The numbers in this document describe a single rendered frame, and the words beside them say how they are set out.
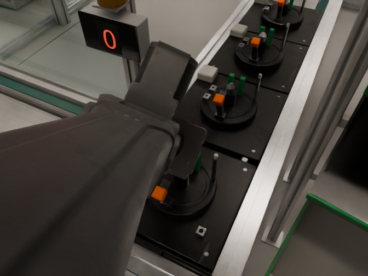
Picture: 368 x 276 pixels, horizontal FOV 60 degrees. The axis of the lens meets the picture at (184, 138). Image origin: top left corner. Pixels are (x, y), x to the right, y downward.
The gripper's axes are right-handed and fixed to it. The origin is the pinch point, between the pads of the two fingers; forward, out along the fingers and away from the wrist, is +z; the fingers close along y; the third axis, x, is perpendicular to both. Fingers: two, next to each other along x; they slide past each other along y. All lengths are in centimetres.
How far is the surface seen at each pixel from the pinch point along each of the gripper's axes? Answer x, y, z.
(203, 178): 5.5, -3.0, 12.2
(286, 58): -32, -7, 46
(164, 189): 8.0, 0.1, -0.5
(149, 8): -45, 55, 71
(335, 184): -2.4, -21.8, -9.0
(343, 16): -68, -19, 89
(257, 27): -42, 6, 54
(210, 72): -19.2, 9.1, 32.6
